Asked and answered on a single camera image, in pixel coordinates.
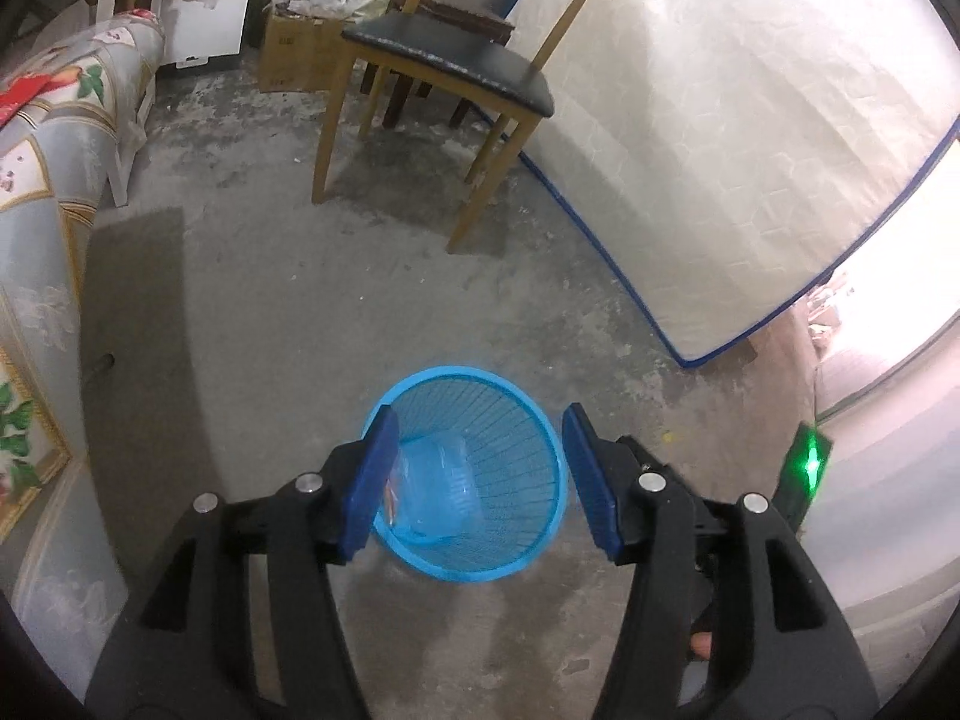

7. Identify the red packet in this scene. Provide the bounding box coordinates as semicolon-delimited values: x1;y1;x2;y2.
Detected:
0;77;47;121

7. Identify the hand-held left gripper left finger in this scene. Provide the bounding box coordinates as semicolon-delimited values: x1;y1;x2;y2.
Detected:
84;405;400;720

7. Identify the clear plastic bag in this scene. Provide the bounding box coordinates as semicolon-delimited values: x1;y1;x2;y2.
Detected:
386;431;481;541

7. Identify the wooden chair black seat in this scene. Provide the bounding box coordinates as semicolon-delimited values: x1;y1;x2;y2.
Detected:
311;0;614;254

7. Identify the blue mesh wastebasket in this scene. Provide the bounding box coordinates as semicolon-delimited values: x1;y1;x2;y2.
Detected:
361;366;572;584

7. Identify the table with fruit print cloth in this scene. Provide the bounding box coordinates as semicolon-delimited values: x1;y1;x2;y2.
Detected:
0;9;167;616

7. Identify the dark brown stool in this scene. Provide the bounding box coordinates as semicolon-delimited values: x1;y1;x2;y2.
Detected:
360;0;518;128

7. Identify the white box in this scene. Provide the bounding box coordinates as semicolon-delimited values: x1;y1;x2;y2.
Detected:
159;0;252;70

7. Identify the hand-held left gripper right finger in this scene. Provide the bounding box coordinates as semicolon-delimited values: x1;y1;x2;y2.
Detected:
562;403;882;720

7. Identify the white mattress blue edge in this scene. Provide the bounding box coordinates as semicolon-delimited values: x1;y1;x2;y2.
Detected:
499;0;960;370

